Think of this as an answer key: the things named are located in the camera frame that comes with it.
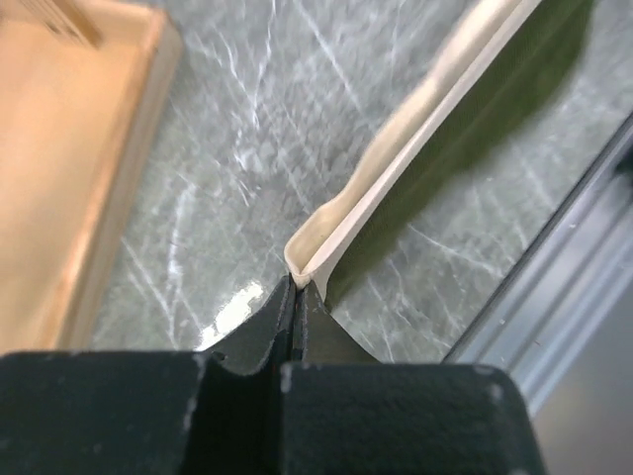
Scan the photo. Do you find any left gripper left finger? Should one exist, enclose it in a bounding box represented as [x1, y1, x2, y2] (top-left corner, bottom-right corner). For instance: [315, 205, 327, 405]
[1, 278, 295, 474]

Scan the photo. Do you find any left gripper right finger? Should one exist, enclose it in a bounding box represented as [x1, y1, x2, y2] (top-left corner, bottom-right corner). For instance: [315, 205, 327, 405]
[279, 285, 546, 474]

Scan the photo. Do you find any olive green underwear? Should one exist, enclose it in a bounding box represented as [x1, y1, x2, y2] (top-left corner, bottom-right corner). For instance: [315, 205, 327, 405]
[284, 1, 590, 297]

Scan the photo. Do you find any aluminium mounting rail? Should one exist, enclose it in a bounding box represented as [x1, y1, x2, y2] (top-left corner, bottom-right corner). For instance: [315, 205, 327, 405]
[445, 119, 632, 414]

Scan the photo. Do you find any wooden drying rack frame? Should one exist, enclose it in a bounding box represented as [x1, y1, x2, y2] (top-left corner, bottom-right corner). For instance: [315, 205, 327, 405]
[1, 1, 183, 353]

